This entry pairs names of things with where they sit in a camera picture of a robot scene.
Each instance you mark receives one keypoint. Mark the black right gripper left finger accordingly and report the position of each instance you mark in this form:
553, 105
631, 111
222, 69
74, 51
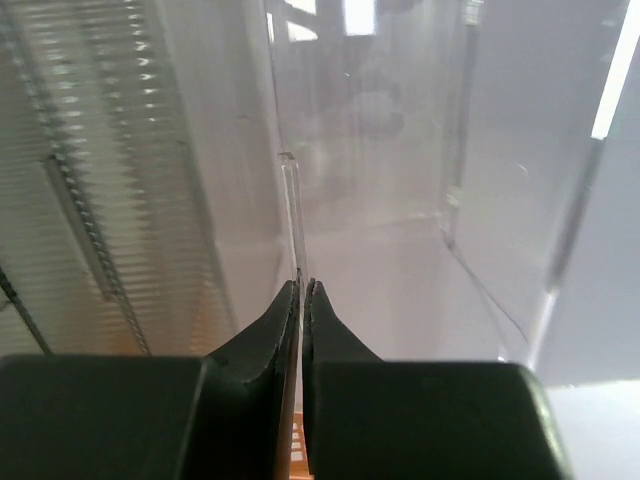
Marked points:
224, 415

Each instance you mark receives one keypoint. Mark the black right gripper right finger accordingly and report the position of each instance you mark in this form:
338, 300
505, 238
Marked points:
369, 418

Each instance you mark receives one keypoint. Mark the clear acrylic drawer cabinet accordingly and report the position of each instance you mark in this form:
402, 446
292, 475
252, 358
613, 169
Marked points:
463, 176

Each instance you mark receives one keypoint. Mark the orange plastic file organizer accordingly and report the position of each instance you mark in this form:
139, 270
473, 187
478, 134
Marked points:
299, 465

